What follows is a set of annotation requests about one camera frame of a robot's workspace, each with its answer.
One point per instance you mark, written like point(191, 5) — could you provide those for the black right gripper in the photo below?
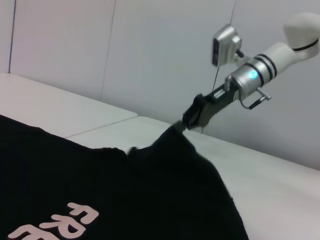
point(215, 105)

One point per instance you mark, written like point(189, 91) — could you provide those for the black shirt with FREE print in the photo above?
point(125, 187)

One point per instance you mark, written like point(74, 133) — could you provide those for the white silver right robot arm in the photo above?
point(275, 57)

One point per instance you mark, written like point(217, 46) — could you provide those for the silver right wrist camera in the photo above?
point(225, 45)

